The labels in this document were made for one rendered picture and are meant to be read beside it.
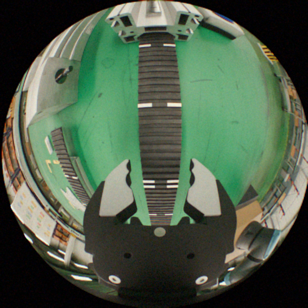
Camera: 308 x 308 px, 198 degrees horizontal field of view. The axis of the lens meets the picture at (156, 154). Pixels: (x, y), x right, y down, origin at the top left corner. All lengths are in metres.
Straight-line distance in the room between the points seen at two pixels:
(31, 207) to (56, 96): 2.97
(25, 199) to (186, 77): 3.05
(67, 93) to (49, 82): 0.05
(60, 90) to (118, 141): 0.14
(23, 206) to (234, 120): 3.18
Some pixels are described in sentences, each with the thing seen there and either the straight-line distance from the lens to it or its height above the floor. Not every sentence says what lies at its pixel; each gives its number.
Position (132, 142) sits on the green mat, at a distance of 0.16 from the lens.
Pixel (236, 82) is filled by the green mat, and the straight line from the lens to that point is 0.21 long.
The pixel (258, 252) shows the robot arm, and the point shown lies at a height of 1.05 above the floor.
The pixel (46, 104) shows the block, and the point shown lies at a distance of 0.16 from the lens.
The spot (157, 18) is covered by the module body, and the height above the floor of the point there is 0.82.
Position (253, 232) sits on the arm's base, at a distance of 0.49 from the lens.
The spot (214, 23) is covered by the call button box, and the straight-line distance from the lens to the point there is 0.25.
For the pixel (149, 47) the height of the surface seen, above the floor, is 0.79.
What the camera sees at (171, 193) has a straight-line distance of 0.17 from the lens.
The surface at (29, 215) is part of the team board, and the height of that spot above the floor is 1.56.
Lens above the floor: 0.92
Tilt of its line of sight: 62 degrees down
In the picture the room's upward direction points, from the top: 176 degrees counter-clockwise
